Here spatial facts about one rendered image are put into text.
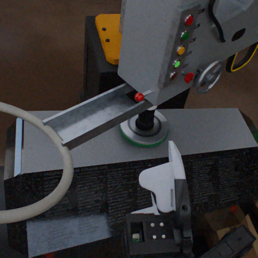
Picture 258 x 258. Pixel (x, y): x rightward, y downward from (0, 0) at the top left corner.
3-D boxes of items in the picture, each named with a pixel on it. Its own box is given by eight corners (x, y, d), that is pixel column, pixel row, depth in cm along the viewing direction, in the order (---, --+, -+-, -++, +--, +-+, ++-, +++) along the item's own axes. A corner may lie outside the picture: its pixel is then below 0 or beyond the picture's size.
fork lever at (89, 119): (174, 61, 153) (177, 52, 150) (206, 85, 145) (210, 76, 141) (37, 124, 117) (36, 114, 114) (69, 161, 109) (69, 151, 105)
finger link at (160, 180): (139, 141, 43) (141, 215, 43) (185, 140, 44) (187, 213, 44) (135, 141, 46) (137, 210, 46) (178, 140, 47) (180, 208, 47)
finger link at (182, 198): (178, 180, 42) (179, 252, 42) (190, 180, 42) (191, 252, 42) (168, 176, 47) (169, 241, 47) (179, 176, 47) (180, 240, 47)
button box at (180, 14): (173, 76, 119) (194, -1, 98) (178, 81, 117) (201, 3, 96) (156, 85, 115) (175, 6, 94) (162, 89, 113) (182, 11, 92)
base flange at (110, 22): (93, 19, 229) (94, 12, 225) (163, 18, 240) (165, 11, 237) (108, 65, 198) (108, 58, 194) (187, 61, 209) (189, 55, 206)
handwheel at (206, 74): (200, 73, 139) (211, 42, 128) (219, 87, 135) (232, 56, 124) (175, 87, 132) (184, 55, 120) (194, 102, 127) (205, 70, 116)
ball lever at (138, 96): (148, 91, 123) (149, 84, 121) (154, 96, 121) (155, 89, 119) (132, 99, 119) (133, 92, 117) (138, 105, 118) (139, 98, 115)
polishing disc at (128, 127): (176, 137, 149) (177, 135, 148) (131, 149, 141) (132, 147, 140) (154, 104, 161) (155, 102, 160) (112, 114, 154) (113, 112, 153)
